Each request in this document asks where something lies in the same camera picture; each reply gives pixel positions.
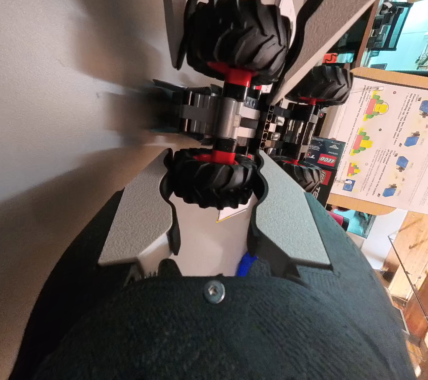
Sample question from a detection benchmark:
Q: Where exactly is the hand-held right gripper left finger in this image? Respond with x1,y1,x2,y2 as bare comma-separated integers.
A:
98,149,181,278

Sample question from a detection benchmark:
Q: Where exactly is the blue storage bin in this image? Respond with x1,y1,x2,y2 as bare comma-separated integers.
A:
236,253,259,277

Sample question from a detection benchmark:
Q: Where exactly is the grey desk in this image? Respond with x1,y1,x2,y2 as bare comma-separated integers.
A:
0,0,301,374

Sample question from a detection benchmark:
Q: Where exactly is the printed brick instruction sheet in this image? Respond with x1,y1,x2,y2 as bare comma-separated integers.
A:
329,77,428,215

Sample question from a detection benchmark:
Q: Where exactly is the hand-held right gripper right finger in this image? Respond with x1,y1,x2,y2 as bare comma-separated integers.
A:
247,149,333,278

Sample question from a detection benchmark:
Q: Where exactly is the toy brick monster truck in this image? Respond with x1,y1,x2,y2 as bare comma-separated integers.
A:
149,0,354,210

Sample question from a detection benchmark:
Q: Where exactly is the open instruction booklet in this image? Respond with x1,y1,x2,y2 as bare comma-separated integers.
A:
216,0,297,224

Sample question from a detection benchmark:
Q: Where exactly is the black toy set box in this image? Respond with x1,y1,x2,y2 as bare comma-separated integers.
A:
302,137,346,207

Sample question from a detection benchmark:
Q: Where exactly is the instruction sheet on board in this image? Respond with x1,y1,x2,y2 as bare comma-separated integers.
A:
326,67,428,217

